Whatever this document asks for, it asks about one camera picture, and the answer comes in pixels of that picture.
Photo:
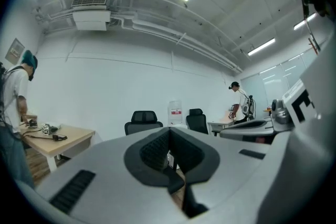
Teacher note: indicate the wooden desk with white legs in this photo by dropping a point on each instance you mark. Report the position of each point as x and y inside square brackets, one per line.
[63, 143]
[221, 121]

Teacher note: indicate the frosted glass partition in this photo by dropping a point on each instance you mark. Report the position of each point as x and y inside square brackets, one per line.
[275, 81]

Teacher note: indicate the grey wall panel box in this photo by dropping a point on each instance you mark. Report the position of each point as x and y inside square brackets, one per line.
[15, 51]

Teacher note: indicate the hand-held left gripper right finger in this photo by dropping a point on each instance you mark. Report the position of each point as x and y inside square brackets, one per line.
[231, 178]

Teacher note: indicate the hand-held gripper on desk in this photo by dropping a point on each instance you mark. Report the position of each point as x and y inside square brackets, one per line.
[48, 128]

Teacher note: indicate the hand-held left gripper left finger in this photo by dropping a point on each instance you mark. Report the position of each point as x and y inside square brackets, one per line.
[105, 165]

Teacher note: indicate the white water dispenser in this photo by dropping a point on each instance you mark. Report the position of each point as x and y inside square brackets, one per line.
[175, 112]

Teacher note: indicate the white ceiling air conditioner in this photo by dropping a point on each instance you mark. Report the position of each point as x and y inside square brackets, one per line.
[90, 17]

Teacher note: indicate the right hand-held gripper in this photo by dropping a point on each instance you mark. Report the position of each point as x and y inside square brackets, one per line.
[302, 165]

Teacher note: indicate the black mesh office chair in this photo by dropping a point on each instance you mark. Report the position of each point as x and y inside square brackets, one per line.
[197, 120]
[144, 120]

